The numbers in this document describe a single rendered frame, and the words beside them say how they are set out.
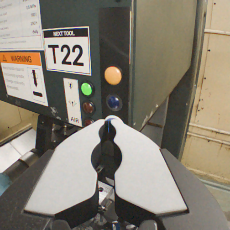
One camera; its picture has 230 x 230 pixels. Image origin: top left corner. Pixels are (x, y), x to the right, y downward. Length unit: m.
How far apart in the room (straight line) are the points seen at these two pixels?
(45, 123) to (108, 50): 0.37
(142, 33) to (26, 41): 0.22
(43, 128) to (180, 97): 0.67
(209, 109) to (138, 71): 1.12
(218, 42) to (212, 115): 0.49
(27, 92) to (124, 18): 0.27
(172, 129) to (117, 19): 0.86
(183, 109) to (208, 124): 0.45
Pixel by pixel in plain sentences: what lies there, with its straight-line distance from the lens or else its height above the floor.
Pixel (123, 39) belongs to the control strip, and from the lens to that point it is 0.24.
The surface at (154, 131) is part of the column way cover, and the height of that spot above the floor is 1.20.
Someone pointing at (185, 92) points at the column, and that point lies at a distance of 0.94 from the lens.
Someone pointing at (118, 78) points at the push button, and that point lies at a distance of 0.24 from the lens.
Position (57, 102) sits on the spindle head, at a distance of 0.35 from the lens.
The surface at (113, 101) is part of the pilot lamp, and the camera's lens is 0.26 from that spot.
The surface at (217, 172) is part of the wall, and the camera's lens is 1.64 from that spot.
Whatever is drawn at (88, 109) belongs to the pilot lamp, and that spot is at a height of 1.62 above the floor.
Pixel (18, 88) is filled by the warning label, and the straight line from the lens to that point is 0.44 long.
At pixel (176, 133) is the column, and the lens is 1.05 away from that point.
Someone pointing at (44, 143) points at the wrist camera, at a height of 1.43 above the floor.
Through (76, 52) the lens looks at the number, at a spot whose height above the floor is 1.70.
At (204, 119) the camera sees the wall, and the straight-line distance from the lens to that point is 1.38.
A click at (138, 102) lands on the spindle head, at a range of 0.27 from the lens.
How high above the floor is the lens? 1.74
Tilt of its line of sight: 28 degrees down
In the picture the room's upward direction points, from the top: 1 degrees counter-clockwise
